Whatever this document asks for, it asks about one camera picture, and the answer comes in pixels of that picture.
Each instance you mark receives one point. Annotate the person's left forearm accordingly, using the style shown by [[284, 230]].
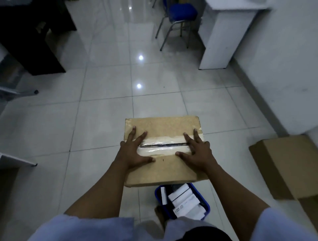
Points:
[[104, 188]]

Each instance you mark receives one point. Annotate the person's bare foot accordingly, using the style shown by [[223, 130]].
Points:
[[161, 216]]

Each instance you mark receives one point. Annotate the black trousers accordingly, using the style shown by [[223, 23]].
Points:
[[206, 235]]

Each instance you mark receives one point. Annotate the blue chair with metal legs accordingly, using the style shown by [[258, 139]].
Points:
[[182, 11]]

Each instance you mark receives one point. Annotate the grey metal chair leg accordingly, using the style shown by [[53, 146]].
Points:
[[22, 91]]

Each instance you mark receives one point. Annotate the small white and black box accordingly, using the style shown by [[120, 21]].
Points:
[[163, 195]]

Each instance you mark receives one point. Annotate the person's left thumb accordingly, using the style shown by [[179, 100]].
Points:
[[146, 161]]

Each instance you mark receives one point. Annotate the white box with black edge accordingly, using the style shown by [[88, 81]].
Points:
[[178, 193]]

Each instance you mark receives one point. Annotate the blue plastic bin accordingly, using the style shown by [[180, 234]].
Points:
[[159, 192]]

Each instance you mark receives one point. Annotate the person's right forearm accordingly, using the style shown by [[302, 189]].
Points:
[[228, 196]]

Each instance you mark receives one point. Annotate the white desk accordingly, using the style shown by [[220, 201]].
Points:
[[223, 32]]

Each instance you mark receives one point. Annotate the person's right thumb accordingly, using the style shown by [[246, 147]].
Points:
[[183, 155]]

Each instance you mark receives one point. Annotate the person's left middle finger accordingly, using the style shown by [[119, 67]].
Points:
[[132, 135]]

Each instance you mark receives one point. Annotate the person's left hand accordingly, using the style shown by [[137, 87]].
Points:
[[129, 155]]

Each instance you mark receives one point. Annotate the taped brown cardboard box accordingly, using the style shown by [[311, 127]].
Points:
[[164, 124]]

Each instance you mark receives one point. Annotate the flattened brown cardboard box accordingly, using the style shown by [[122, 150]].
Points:
[[285, 163]]

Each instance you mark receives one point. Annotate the person's right middle finger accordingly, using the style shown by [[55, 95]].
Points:
[[197, 136]]

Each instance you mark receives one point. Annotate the light blue shirt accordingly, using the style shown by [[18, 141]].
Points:
[[87, 229]]

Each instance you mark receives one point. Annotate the person's right hand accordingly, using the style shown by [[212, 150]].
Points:
[[200, 156]]

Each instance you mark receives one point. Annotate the white labelled box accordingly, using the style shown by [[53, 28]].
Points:
[[190, 207]]

